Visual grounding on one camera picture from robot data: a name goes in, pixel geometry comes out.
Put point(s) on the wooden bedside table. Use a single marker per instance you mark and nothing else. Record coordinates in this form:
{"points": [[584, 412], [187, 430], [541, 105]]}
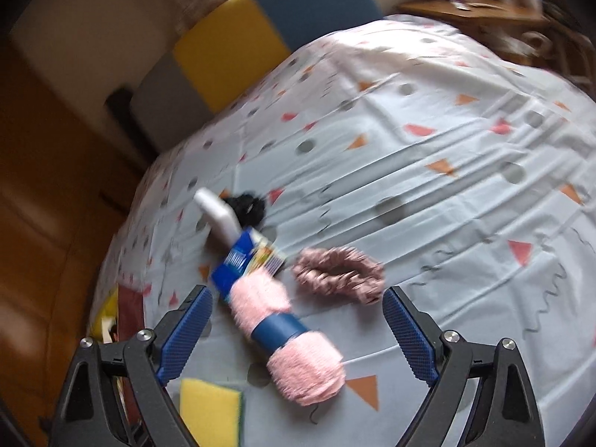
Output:
{"points": [[475, 14]]}

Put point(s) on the blue tissue pack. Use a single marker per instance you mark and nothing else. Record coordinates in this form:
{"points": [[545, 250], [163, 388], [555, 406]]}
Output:
{"points": [[237, 260]]}

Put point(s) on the grey yellow blue headboard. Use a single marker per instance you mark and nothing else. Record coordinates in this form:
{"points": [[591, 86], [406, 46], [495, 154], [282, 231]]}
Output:
{"points": [[223, 42]]}

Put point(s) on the black scrunchie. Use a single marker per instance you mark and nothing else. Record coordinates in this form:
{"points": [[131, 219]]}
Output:
{"points": [[249, 207]]}

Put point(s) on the gold tray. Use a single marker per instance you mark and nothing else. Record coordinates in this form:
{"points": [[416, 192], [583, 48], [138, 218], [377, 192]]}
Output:
{"points": [[130, 312]]}

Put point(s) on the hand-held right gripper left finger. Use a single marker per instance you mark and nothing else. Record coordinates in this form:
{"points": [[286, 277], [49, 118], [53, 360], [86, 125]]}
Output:
{"points": [[186, 330]]}

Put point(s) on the white sponge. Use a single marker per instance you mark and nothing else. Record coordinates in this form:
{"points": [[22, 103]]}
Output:
{"points": [[219, 216]]}

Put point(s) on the yellow sponge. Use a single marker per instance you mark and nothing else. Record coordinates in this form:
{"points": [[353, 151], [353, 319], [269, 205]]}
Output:
{"points": [[209, 405]]}

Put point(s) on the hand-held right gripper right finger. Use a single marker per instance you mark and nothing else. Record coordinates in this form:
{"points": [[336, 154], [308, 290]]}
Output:
{"points": [[409, 335]]}

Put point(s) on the pink scrunchie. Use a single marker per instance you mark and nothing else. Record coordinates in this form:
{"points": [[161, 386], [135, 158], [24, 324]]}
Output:
{"points": [[326, 260]]}

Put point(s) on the black rolled mat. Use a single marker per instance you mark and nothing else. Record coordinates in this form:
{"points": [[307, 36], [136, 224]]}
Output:
{"points": [[123, 111]]}

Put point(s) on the pink towel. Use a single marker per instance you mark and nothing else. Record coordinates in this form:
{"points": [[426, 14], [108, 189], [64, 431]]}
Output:
{"points": [[302, 372]]}

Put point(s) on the wooden wardrobe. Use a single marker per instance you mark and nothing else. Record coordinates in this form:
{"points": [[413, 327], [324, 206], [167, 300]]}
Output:
{"points": [[46, 242]]}

